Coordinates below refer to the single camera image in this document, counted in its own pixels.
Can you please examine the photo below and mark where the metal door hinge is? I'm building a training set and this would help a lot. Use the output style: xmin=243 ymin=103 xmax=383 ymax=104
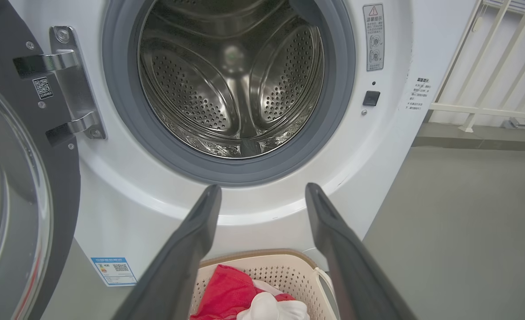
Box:
xmin=13 ymin=26 xmax=107 ymax=147

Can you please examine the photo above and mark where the small QR code sticker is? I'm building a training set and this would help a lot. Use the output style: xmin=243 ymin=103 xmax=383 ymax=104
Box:
xmin=32 ymin=77 xmax=53 ymax=100

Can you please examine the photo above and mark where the red and white garment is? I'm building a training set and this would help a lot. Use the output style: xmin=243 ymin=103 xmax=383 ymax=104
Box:
xmin=191 ymin=264 xmax=311 ymax=320

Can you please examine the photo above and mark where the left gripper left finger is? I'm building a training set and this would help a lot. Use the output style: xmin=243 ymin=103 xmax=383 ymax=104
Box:
xmin=111 ymin=185 xmax=222 ymax=320

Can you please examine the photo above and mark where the stainless steel washing machine drum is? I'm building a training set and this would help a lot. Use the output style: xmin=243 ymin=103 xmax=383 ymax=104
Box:
xmin=138 ymin=0 xmax=324 ymax=159

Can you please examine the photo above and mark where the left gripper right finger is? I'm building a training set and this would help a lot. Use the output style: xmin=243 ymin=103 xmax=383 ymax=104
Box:
xmin=305 ymin=183 xmax=418 ymax=320

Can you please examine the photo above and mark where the grey warning sticker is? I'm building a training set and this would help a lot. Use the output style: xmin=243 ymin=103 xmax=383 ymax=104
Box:
xmin=363 ymin=4 xmax=385 ymax=72

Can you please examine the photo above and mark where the white washing machine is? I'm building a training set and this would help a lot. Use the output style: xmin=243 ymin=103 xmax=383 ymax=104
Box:
xmin=7 ymin=0 xmax=478 ymax=287

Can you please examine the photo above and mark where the black round glass door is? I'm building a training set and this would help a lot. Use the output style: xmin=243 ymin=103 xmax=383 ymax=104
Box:
xmin=0 ymin=0 xmax=81 ymax=320

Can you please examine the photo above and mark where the blue energy label sticker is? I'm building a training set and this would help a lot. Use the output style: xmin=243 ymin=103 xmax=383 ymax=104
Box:
xmin=90 ymin=256 xmax=137 ymax=286

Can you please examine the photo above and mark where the white metal railing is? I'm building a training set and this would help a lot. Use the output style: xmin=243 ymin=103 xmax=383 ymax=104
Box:
xmin=429 ymin=0 xmax=525 ymax=133

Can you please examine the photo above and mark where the cream basket with brown rim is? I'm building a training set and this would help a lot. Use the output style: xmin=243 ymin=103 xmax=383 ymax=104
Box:
xmin=191 ymin=249 xmax=339 ymax=320

